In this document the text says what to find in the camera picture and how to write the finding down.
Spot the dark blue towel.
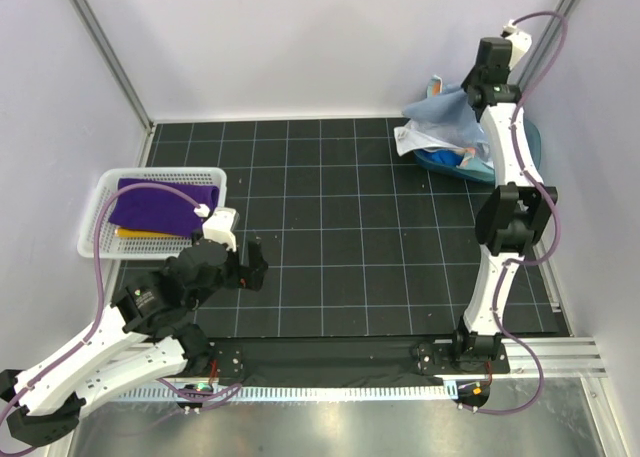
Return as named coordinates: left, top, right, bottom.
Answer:
left=430, top=149, right=463, bottom=167

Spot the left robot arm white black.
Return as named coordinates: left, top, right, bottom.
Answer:
left=1, top=239, right=268, bottom=448

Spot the purple folded towel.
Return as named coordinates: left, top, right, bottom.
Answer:
left=109, top=178, right=220, bottom=238

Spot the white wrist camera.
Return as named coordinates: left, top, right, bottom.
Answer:
left=501, top=20, right=532, bottom=71
left=202, top=207, right=239, bottom=252

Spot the yellow folded towel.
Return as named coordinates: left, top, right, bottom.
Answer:
left=115, top=227, right=173, bottom=238

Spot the right aluminium frame post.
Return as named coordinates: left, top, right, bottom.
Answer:
left=515, top=0, right=581, bottom=96

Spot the orange patterned towel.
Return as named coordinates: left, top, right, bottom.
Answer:
left=425, top=75, right=447, bottom=98

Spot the white slotted cable duct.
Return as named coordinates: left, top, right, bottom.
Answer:
left=111, top=381, right=458, bottom=403

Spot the white towel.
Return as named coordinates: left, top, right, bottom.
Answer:
left=393, top=120, right=495, bottom=183

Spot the aluminium frame post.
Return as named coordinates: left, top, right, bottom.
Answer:
left=515, top=0, right=581, bottom=96
left=69, top=0, right=153, bottom=131

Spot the white plastic basket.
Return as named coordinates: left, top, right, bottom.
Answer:
left=77, top=167, right=227, bottom=260

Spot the aluminium rail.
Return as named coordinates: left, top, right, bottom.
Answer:
left=504, top=337, right=607, bottom=378

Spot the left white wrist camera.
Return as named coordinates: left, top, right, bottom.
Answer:
left=202, top=207, right=239, bottom=252

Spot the left aluminium frame post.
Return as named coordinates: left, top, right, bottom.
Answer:
left=69, top=0, right=153, bottom=131

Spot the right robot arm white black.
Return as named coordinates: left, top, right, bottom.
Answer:
left=449, top=32, right=557, bottom=373

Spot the light blue bear towel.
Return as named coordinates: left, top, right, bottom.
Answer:
left=402, top=84, right=489, bottom=152

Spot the teal plastic bowl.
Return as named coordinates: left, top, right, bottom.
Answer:
left=413, top=119, right=541, bottom=185

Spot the black grid mat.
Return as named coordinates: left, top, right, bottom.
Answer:
left=145, top=117, right=491, bottom=338

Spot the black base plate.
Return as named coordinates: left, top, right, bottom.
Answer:
left=178, top=335, right=510, bottom=388

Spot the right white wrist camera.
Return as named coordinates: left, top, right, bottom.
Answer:
left=501, top=20, right=532, bottom=71

